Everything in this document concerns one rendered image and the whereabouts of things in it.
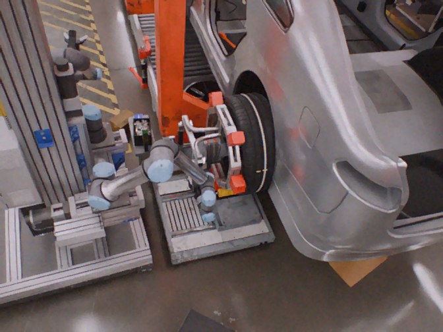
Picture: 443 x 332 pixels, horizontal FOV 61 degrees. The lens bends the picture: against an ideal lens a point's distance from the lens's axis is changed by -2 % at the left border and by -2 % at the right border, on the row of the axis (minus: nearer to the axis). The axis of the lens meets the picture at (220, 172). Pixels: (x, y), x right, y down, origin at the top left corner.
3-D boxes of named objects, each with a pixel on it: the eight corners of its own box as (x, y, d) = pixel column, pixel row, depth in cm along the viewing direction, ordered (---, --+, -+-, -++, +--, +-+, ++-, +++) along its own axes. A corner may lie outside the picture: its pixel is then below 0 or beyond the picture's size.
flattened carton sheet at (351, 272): (394, 252, 312) (396, 250, 309) (350, 287, 288) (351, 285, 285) (366, 226, 326) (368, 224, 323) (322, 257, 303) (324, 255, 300)
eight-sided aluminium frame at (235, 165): (233, 203, 258) (245, 147, 216) (224, 205, 256) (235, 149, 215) (211, 145, 290) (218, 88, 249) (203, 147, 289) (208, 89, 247)
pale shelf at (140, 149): (157, 153, 301) (157, 151, 299) (136, 157, 297) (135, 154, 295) (147, 117, 327) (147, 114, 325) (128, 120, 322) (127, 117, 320)
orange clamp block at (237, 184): (240, 180, 240) (244, 192, 235) (228, 182, 238) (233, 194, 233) (241, 173, 235) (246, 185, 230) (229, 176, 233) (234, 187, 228)
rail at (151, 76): (178, 155, 336) (179, 138, 319) (168, 157, 333) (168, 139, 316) (136, 15, 482) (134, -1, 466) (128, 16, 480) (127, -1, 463)
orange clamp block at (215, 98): (223, 105, 247) (221, 91, 246) (212, 106, 245) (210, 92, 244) (221, 106, 254) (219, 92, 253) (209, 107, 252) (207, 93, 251)
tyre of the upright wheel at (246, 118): (264, 204, 274) (294, 157, 217) (233, 211, 268) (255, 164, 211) (238, 129, 303) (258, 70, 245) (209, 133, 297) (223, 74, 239)
